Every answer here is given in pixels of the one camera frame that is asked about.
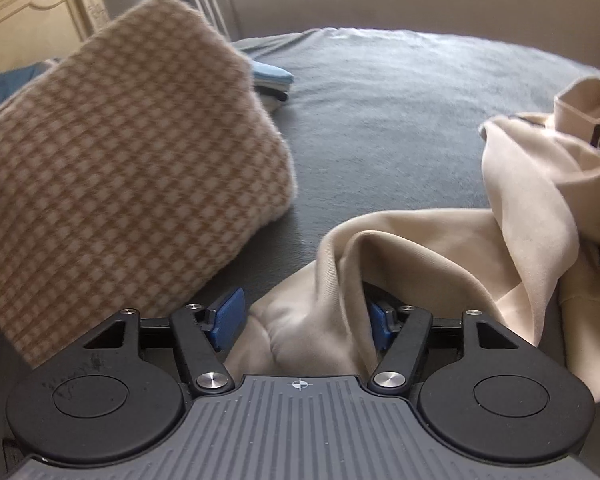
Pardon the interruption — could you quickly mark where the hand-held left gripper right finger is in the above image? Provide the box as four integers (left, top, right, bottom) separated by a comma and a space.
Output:
370, 300, 523, 395

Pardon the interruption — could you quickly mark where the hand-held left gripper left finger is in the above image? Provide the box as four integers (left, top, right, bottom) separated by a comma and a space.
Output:
82, 287, 246, 396

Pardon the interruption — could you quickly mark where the checked beige folded sweater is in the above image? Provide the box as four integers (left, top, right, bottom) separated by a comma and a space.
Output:
0, 0, 298, 366

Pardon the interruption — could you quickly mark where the blue pillow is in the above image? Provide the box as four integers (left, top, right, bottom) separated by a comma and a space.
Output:
0, 60, 61, 121

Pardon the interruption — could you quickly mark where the cream carved headboard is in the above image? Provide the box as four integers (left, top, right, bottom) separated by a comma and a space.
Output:
0, 0, 108, 81

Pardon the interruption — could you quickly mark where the folded blue clothes stack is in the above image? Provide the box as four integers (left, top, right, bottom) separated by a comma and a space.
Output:
250, 57, 295, 113

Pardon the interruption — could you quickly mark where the beige zip-neck sweatshirt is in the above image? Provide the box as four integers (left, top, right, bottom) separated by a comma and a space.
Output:
225, 77, 600, 423

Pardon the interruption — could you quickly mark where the grey bed blanket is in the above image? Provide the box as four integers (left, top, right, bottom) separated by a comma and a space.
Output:
0, 27, 600, 426

